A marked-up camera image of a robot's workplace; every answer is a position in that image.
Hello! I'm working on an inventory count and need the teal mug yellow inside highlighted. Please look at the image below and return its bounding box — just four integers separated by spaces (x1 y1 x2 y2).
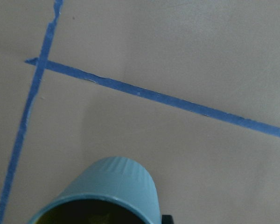
28 156 162 224

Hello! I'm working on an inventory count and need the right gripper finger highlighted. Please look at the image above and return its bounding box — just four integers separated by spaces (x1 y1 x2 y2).
162 215 173 224

